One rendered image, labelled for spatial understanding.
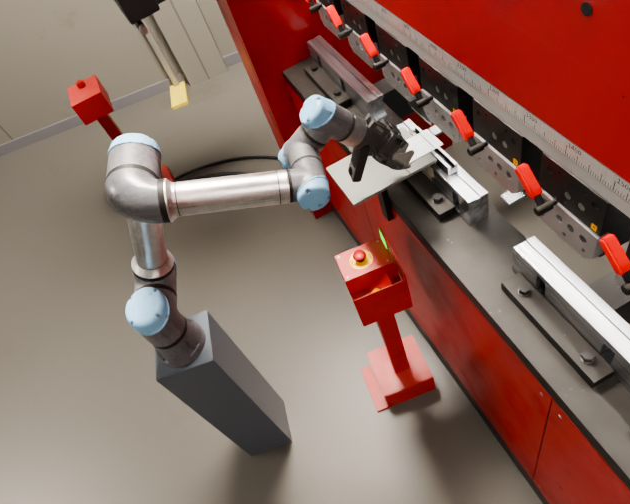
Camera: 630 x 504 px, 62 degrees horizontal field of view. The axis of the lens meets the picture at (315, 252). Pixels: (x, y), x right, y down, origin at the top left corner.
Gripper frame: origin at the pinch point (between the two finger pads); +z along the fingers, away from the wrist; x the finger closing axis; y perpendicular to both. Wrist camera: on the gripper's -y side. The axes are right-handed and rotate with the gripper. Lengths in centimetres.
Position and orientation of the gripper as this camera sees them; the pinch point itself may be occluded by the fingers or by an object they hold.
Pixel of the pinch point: (405, 166)
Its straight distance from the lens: 143.2
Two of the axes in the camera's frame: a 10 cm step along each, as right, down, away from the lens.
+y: 5.8, -6.6, -4.8
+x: -3.0, -7.2, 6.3
